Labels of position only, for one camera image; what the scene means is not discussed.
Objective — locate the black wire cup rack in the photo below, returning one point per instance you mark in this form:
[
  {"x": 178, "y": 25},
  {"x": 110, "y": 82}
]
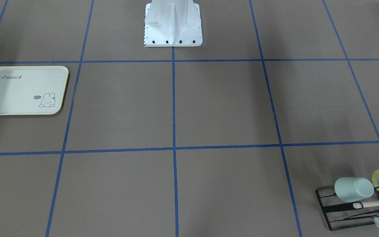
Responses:
[{"x": 340, "y": 215}]

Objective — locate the cream rabbit tray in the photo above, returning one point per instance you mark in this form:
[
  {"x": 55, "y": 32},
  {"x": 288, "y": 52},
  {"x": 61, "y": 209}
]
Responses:
[{"x": 32, "y": 90}]

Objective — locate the light green cup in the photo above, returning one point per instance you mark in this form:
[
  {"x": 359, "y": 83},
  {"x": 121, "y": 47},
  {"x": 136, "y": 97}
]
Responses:
[{"x": 350, "y": 189}]

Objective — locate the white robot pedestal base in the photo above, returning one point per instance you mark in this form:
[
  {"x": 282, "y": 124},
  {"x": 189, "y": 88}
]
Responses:
[{"x": 172, "y": 23}]

